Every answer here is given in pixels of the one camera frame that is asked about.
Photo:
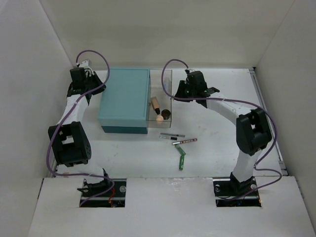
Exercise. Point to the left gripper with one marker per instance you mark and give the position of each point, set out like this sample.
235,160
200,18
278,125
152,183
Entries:
96,82

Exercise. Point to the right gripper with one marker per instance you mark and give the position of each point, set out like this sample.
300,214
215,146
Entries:
182,85

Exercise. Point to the small black jar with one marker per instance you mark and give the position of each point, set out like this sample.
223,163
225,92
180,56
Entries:
166,114

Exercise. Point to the clear acrylic drawer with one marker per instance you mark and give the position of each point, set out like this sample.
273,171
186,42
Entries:
157,86

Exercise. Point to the beige foundation bottle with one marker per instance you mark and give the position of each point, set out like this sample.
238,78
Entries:
155,105

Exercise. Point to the beige makeup sponge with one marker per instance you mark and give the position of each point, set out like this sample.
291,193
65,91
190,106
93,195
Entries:
159,119

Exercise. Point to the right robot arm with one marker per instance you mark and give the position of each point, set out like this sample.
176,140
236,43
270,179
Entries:
252,130

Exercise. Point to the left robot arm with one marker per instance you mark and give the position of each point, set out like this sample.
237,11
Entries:
68,140

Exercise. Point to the teal drawer box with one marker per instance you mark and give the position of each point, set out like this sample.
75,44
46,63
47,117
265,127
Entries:
124,104

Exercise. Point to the silver eyeliner pencil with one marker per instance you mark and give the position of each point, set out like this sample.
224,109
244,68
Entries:
172,135

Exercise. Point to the black silver pencil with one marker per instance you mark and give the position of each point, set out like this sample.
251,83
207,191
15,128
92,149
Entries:
168,137

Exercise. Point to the red lip pencil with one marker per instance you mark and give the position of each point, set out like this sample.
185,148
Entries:
185,141

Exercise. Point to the green tube upper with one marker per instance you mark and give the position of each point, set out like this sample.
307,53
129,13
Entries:
180,150

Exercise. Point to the green tube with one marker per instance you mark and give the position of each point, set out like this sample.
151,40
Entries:
180,150
181,162

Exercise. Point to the green tube lower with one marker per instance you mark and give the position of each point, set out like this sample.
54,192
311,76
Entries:
181,162

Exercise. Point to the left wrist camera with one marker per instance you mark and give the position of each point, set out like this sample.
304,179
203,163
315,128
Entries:
84,64

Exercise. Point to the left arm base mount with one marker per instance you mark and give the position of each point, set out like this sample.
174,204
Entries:
103,194

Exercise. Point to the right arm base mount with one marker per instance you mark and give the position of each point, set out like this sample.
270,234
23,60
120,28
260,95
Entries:
230,193

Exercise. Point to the aluminium rail right edge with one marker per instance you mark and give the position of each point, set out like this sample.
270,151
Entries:
272,150

